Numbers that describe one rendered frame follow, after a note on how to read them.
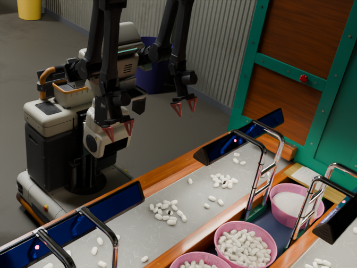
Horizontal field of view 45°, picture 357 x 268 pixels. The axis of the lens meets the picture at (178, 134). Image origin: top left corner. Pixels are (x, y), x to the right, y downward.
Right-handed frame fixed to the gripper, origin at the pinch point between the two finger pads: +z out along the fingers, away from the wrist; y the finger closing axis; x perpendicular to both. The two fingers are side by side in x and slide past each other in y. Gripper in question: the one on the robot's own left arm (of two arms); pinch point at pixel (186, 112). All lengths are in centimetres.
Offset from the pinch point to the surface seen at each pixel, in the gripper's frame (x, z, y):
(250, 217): -36, 50, -7
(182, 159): 3.9, 24.0, -5.8
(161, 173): 1.9, 25.0, -23.5
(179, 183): -5.1, 31.4, -18.9
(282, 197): -38, 49, 17
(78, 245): -9, 33, -80
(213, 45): 132, -24, 181
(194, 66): 163, -6, 181
